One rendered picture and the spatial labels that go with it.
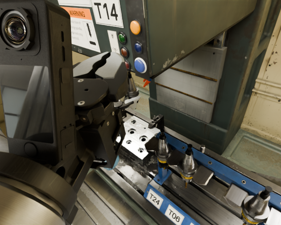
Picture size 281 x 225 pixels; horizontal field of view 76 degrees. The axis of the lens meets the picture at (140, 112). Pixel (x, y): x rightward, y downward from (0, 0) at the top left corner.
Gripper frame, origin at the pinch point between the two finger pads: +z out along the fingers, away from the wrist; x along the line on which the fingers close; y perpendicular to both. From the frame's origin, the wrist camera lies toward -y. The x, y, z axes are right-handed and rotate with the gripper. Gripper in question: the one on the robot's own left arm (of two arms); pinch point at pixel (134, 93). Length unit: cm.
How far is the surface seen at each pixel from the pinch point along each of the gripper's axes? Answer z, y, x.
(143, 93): 64, 72, -84
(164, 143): -10.3, 2.3, 30.9
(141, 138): -0.3, 32.0, 0.0
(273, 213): -3, 8, 66
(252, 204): -7, 5, 61
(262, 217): -7, 7, 64
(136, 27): -18, -40, 33
